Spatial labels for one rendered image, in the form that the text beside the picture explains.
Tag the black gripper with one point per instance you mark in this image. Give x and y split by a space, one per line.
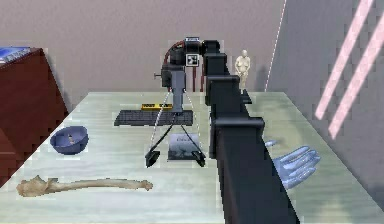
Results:
178 83

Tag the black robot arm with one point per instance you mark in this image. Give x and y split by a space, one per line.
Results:
246 173

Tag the grey book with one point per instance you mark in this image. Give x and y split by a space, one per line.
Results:
180 143

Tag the black keyboard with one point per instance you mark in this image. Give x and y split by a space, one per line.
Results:
140 118

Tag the yellow flat bar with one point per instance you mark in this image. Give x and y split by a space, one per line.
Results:
151 106

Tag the beige long bone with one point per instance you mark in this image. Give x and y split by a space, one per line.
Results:
83 184

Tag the blue bowl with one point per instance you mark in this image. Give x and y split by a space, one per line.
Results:
68 143

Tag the beige human figurine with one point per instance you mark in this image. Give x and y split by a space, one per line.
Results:
242 66

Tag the pale blue glove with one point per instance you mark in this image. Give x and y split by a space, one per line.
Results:
295 166

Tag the dark red cabinet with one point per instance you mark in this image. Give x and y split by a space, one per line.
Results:
26 106

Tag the blue book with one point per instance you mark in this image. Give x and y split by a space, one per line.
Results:
11 53

